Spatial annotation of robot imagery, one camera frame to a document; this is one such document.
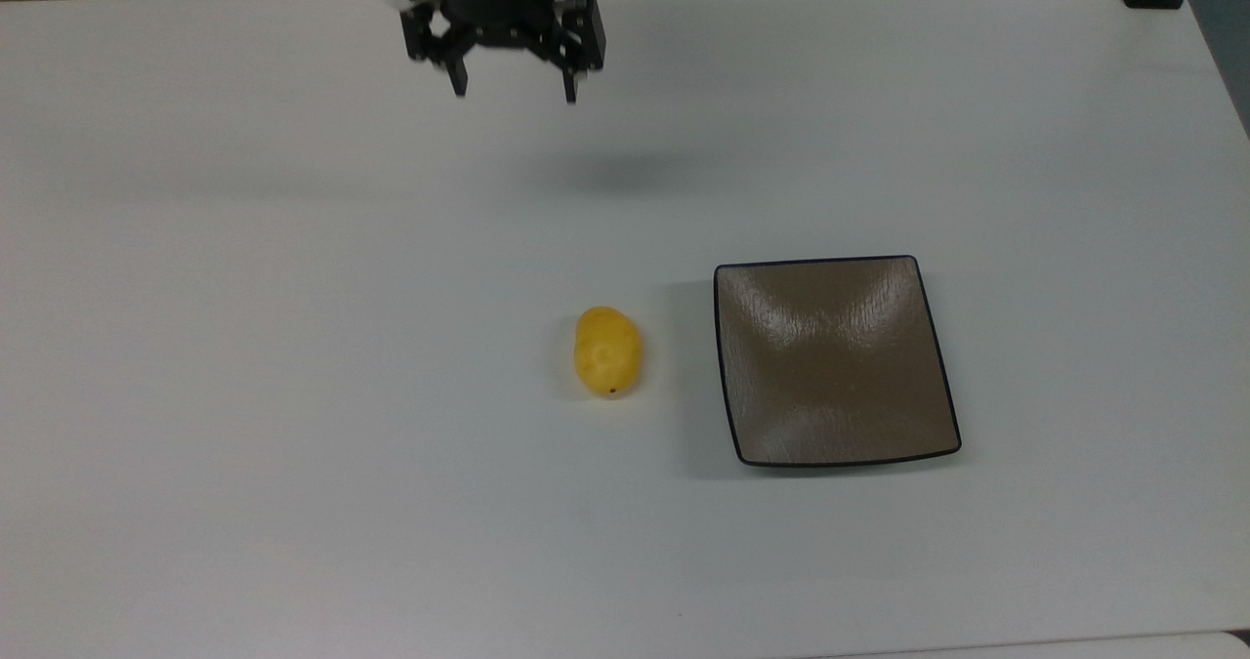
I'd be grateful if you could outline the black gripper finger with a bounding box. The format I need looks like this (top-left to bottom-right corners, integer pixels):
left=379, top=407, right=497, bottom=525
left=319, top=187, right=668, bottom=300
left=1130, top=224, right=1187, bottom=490
left=535, top=0, right=607, bottom=106
left=400, top=3, right=472, bottom=100

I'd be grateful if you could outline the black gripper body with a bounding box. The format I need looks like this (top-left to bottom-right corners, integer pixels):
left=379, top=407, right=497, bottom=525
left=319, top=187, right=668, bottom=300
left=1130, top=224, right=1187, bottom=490
left=437, top=0, right=562, bottom=53

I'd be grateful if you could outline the yellow potato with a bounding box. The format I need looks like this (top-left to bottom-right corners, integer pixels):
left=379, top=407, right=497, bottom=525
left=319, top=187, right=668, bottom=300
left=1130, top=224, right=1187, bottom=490
left=573, top=306, right=645, bottom=399

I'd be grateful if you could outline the square brown ceramic plate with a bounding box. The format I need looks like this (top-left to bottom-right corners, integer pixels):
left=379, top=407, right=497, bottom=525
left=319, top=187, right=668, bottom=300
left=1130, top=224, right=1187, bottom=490
left=712, top=254, right=964, bottom=469

